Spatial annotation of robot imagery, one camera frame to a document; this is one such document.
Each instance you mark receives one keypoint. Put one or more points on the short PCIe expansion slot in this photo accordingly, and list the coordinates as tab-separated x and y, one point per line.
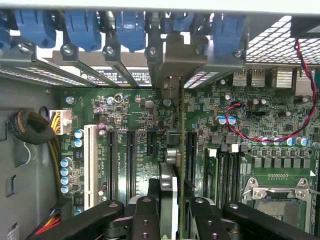
151	143

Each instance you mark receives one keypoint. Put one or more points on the metal slot cover plate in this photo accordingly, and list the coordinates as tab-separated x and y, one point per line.
153	70
110	53
71	56
25	51

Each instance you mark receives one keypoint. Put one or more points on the green motherboard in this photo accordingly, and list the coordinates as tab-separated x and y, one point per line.
140	110

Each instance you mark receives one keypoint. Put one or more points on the black RAM slot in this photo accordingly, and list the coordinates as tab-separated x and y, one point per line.
222	175
233	175

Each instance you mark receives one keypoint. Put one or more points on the long PCIe expansion slot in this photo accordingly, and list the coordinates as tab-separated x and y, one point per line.
112	162
131	165
192	160

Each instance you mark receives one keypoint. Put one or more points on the white power connector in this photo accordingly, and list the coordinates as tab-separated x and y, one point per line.
65	122

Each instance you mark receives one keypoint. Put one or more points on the black case fan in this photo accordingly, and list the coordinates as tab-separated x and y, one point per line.
305	26

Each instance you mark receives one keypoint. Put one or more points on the white PCI expansion slot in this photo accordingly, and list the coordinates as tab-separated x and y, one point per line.
90	165

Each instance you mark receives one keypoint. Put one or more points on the silver rear port block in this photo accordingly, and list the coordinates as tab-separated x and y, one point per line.
284	77
258	77
305	83
240	77

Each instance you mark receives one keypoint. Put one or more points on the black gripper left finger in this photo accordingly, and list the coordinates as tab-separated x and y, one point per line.
145	220

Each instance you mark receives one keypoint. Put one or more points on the blue card retention clip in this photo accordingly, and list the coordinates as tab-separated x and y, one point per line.
82	30
183	22
227	35
130	30
5	37
35	27

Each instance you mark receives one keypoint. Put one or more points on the open black PC case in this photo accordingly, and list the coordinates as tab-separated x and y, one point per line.
25	162

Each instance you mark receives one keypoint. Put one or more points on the CPU socket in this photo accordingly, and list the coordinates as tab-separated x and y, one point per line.
277	212

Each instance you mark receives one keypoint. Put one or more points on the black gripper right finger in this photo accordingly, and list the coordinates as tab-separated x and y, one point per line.
207	222

